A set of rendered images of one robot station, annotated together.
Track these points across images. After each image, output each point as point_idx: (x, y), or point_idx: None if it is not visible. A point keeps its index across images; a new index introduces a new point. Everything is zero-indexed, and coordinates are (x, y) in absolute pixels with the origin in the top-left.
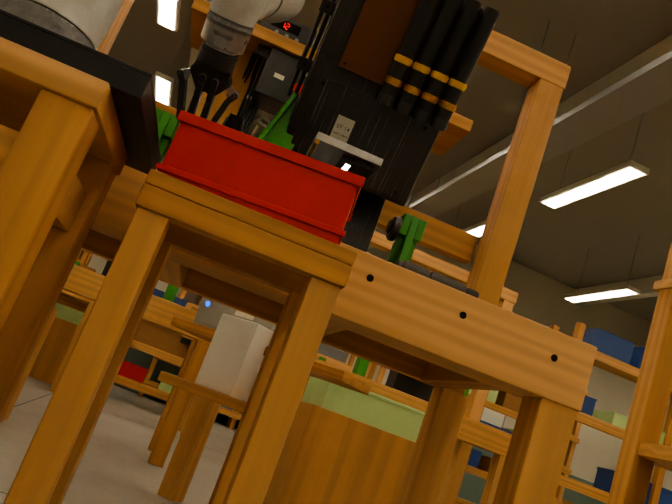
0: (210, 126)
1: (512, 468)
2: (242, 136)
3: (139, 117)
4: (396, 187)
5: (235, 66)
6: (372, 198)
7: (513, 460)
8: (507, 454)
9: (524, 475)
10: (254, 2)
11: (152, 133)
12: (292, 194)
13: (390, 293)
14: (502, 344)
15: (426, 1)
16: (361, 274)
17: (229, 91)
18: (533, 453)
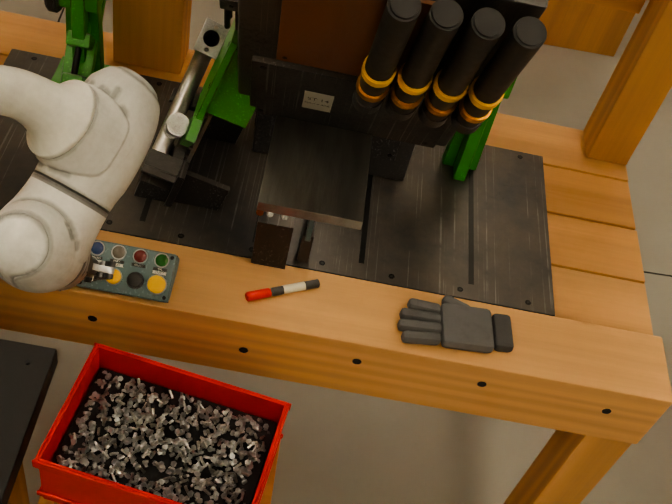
0: (69, 476)
1: (553, 455)
2: (105, 486)
3: None
4: (425, 140)
5: (89, 265)
6: None
7: (556, 449)
8: (557, 431)
9: (558, 477)
10: (60, 287)
11: (18, 464)
12: None
13: (385, 371)
14: (535, 403)
15: (388, 35)
16: (345, 359)
17: (99, 271)
18: (570, 465)
